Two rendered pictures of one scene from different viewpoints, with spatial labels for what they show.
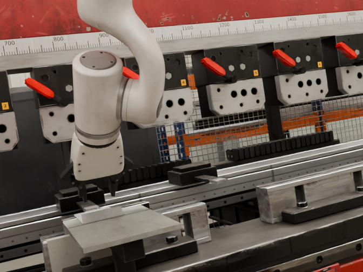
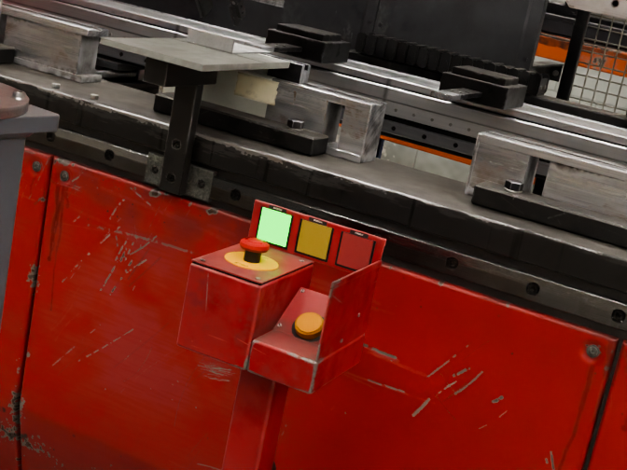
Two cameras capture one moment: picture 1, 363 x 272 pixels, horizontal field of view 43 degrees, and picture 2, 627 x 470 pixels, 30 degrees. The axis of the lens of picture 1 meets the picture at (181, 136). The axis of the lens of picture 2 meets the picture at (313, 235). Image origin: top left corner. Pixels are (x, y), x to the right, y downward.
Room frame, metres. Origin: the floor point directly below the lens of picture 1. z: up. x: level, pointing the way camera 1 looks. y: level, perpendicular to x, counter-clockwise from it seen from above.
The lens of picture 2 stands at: (-0.18, -1.29, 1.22)
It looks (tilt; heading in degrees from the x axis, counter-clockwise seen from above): 15 degrees down; 46
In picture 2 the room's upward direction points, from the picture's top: 11 degrees clockwise
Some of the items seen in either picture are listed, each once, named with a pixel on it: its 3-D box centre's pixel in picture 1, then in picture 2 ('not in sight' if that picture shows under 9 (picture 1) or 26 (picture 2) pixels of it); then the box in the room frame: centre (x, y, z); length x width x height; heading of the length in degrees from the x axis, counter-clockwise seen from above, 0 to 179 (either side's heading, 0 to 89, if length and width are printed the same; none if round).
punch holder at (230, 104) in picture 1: (228, 81); not in sight; (1.18, -0.14, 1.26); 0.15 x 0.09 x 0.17; 111
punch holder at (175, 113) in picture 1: (155, 91); not in sight; (1.11, 0.05, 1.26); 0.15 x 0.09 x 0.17; 111
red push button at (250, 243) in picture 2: not in sight; (253, 253); (0.80, -0.18, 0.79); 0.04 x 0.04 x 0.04
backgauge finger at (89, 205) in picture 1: (83, 199); (289, 42); (1.20, 0.28, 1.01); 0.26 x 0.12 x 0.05; 21
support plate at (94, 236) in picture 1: (116, 225); (199, 53); (0.91, 0.16, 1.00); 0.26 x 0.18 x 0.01; 21
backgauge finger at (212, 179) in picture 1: (201, 174); (469, 87); (1.32, -0.04, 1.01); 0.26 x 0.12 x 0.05; 21
